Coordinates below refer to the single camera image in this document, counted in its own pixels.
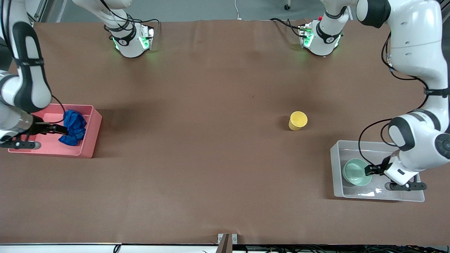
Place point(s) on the clear plastic box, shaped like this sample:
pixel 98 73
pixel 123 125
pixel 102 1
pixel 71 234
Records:
pixel 372 195

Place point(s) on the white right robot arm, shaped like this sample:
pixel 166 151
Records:
pixel 31 70

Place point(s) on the pink plastic box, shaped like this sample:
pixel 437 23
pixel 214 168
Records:
pixel 88 137

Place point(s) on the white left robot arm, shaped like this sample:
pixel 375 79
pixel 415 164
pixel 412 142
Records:
pixel 415 35

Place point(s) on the brown paper table cover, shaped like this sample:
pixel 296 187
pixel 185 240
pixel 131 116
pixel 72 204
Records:
pixel 218 105

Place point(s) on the grey metal table bracket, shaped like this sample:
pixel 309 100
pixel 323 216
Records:
pixel 227 242

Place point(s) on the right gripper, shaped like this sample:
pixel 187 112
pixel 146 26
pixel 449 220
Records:
pixel 39 128

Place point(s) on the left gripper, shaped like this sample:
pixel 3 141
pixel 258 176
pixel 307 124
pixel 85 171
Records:
pixel 379 169

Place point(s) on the blue cloth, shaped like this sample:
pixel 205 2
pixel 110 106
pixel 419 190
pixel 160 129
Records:
pixel 75 126

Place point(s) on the black caster wheel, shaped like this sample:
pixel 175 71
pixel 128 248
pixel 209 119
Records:
pixel 287 6

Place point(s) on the white table edge bar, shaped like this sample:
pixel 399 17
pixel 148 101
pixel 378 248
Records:
pixel 70 248

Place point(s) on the yellow plastic cup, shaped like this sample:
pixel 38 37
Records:
pixel 298 120

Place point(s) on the pale green bowl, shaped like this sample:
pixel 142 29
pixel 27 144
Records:
pixel 355 172

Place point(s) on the aluminium frame profile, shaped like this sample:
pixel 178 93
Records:
pixel 35 14

